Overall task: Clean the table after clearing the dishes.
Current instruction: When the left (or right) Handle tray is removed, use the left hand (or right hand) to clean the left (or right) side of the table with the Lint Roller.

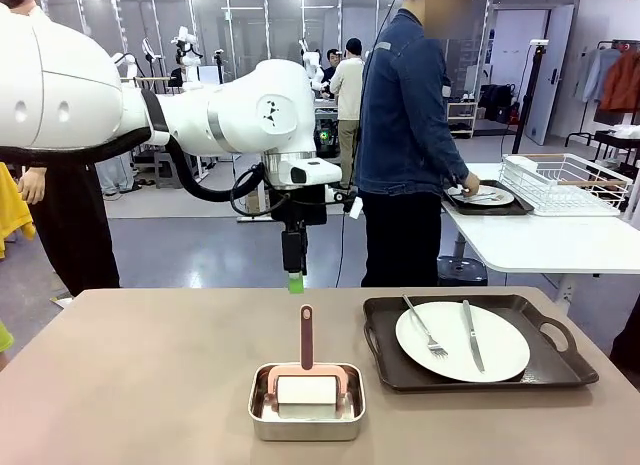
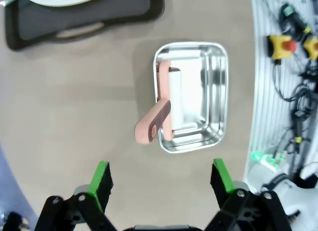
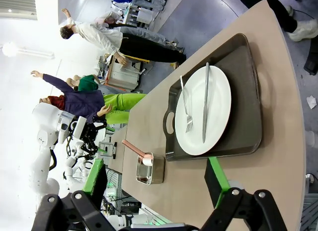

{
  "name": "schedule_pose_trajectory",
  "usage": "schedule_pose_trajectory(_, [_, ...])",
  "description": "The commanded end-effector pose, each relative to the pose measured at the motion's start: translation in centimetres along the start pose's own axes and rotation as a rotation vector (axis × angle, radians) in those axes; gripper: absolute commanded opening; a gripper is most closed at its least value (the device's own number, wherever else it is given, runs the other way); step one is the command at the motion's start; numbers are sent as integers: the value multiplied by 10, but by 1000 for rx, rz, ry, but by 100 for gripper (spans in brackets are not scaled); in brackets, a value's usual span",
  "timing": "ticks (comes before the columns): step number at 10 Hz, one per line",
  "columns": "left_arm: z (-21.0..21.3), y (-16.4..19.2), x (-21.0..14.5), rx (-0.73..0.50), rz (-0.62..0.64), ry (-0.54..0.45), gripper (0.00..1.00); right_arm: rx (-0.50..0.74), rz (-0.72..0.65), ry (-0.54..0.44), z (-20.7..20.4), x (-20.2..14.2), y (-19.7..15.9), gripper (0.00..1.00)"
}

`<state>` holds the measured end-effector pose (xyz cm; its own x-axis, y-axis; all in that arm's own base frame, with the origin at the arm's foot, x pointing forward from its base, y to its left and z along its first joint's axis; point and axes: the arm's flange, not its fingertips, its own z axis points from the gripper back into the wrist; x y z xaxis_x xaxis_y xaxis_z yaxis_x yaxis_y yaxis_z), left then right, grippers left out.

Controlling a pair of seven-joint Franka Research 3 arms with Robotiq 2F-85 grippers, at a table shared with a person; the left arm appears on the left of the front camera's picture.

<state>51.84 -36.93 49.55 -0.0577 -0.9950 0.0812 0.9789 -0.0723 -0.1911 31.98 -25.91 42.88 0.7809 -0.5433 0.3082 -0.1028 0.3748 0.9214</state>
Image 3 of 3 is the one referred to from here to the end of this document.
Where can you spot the white equipment cart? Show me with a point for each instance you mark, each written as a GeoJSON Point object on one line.
{"type": "Point", "coordinates": [124, 77]}

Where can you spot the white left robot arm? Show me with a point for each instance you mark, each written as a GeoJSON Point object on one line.
{"type": "Point", "coordinates": [44, 121]}

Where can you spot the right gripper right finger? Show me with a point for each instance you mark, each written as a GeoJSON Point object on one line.
{"type": "Point", "coordinates": [213, 181]}

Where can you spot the ceiling air vent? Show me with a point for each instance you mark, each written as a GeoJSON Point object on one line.
{"type": "Point", "coordinates": [15, 5]}

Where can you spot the silver table knife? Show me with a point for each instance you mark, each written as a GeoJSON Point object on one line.
{"type": "Point", "coordinates": [205, 111]}

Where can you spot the dark brown serving tray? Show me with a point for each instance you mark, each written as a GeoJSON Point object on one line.
{"type": "Point", "coordinates": [243, 92]}

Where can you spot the mannequin purple jacket green trousers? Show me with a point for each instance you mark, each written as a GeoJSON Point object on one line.
{"type": "Point", "coordinates": [82, 101]}

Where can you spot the silver fork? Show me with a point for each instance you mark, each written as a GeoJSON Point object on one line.
{"type": "Point", "coordinates": [188, 120]}

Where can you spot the ceiling light fixture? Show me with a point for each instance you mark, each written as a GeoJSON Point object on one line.
{"type": "Point", "coordinates": [10, 49]}

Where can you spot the metal shelf rack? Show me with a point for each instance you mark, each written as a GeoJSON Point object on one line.
{"type": "Point", "coordinates": [141, 16]}

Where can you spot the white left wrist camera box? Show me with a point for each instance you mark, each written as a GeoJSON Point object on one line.
{"type": "Point", "coordinates": [80, 128]}

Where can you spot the small steel rectangular container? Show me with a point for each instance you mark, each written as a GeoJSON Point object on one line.
{"type": "Point", "coordinates": [156, 171]}

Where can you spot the person denim jacket dark trousers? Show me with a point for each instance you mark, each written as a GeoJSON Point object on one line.
{"type": "Point", "coordinates": [280, 12]}

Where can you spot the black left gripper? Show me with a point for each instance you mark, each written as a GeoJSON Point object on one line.
{"type": "Point", "coordinates": [90, 134]}

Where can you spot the person white jacket black trousers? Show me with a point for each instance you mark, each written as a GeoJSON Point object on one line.
{"type": "Point", "coordinates": [99, 34]}

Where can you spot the white round plate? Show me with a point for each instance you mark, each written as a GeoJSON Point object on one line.
{"type": "Point", "coordinates": [218, 109]}

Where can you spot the crumpled white paper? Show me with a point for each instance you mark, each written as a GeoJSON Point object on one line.
{"type": "Point", "coordinates": [311, 101]}

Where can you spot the white humanoid robot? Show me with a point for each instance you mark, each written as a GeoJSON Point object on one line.
{"type": "Point", "coordinates": [70, 164]}

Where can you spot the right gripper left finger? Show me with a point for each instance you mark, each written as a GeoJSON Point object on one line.
{"type": "Point", "coordinates": [98, 183]}

